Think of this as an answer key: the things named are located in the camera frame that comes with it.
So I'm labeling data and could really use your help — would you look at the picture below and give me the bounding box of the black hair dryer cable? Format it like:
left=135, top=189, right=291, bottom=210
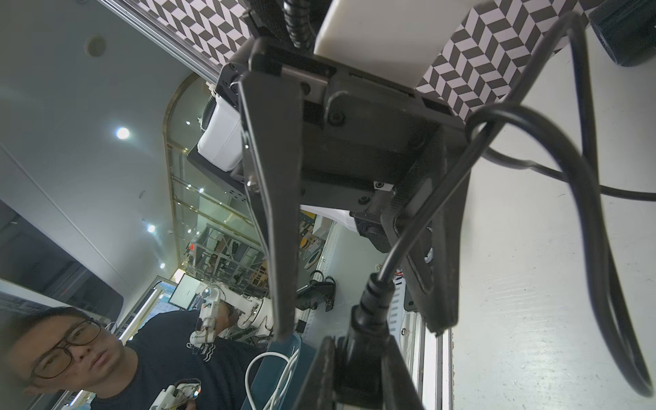
left=332, top=11, right=656, bottom=410

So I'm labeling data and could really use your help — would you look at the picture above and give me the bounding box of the person in black shirt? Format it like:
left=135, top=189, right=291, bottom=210
left=1, top=307, right=261, bottom=409

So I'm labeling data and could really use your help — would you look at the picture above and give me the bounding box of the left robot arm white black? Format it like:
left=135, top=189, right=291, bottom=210
left=198, top=1, right=473, bottom=338

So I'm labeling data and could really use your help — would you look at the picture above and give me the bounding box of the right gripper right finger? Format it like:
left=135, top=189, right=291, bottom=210
left=381, top=336, right=424, bottom=410

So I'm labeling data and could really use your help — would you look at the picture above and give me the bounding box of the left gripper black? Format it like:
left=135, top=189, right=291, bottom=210
left=217, top=38, right=469, bottom=341

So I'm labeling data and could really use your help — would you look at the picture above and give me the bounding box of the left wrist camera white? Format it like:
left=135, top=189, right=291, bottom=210
left=197, top=97, right=243, bottom=173

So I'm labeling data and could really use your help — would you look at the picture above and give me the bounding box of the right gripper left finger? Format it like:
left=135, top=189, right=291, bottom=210
left=293, top=337, right=337, bottom=410

